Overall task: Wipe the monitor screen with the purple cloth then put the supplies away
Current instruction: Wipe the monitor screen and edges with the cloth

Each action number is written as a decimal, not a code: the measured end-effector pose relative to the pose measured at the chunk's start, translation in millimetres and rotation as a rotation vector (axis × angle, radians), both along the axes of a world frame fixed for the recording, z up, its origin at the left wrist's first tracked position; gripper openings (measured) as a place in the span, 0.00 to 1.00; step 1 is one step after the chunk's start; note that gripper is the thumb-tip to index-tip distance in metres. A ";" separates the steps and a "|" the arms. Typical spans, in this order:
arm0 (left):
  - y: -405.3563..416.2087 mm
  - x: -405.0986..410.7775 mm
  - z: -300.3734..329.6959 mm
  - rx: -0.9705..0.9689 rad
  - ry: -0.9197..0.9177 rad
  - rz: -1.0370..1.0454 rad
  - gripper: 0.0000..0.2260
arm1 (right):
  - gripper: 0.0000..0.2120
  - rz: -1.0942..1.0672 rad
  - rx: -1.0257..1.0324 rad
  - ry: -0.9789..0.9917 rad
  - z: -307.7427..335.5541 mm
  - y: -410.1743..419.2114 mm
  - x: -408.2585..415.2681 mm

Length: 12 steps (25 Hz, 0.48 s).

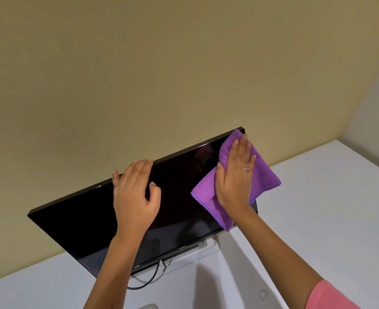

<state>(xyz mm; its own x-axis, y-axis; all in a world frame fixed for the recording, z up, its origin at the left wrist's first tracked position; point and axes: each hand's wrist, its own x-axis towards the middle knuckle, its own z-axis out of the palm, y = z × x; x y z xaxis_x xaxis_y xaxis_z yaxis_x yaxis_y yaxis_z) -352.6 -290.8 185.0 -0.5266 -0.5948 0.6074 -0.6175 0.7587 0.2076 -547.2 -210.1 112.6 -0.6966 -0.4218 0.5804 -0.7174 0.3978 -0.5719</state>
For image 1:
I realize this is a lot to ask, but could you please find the pink shirt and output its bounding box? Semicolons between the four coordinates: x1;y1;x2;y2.
305;279;361;309

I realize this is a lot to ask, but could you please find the black cable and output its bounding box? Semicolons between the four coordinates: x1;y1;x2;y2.
126;260;168;291

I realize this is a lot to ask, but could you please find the person's left hand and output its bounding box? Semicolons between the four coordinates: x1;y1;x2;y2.
112;158;162;242

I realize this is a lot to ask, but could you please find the purple microfiber cloth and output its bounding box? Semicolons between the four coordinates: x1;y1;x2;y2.
191;129;282;231

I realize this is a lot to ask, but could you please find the person's right hand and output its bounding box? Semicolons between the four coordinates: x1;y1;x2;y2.
215;134;257;216

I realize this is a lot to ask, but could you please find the person's left forearm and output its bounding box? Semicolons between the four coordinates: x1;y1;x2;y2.
83;231;145;309

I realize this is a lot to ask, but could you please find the person's right forearm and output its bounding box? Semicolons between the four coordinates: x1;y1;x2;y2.
231;207;324;309

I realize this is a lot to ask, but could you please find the black Dell monitor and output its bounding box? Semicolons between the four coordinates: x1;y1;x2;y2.
27;127;258;279

